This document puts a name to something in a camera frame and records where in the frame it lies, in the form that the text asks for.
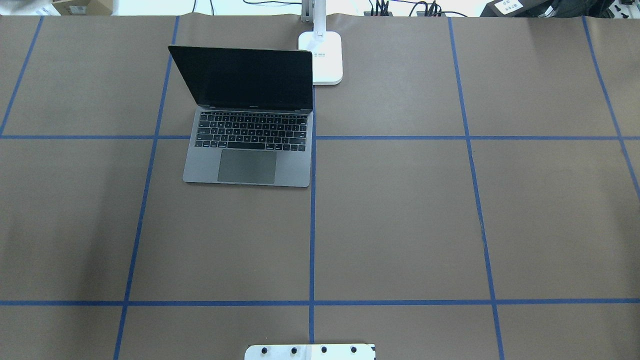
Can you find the grey laptop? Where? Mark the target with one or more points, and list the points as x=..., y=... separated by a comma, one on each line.
x=253, y=123

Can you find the white desk lamp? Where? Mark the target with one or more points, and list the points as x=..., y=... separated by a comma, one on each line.
x=325, y=45

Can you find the black box white label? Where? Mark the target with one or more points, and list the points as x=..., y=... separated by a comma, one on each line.
x=515, y=8

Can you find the cardboard box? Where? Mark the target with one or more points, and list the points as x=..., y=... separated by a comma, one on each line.
x=84, y=7

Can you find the white pedestal column base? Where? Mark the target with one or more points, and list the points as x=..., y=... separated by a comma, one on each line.
x=327, y=351

